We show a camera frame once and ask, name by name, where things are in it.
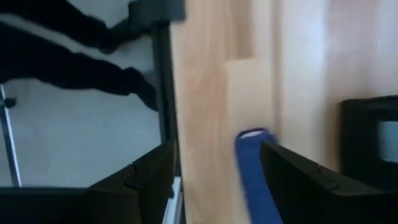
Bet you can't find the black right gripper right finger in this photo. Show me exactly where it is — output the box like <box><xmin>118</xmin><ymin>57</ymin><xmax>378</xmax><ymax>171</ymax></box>
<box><xmin>260</xmin><ymin>140</ymin><xmax>398</xmax><ymax>224</ymax></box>

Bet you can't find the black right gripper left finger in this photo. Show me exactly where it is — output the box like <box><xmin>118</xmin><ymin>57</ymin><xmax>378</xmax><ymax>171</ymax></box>
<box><xmin>88</xmin><ymin>140</ymin><xmax>178</xmax><ymax>224</ymax></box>

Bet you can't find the blue bandage roll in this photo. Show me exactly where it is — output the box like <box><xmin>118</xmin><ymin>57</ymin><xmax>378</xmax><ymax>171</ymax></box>
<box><xmin>234</xmin><ymin>127</ymin><xmax>284</xmax><ymax>224</ymax></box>

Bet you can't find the black first aid kit pouch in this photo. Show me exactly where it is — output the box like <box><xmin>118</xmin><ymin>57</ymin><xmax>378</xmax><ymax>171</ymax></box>
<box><xmin>340</xmin><ymin>94</ymin><xmax>398</xmax><ymax>191</ymax></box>

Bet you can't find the grey metal pole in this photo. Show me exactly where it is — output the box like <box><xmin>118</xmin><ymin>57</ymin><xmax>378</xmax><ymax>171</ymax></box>
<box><xmin>0</xmin><ymin>83</ymin><xmax>23</xmax><ymax>188</ymax></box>

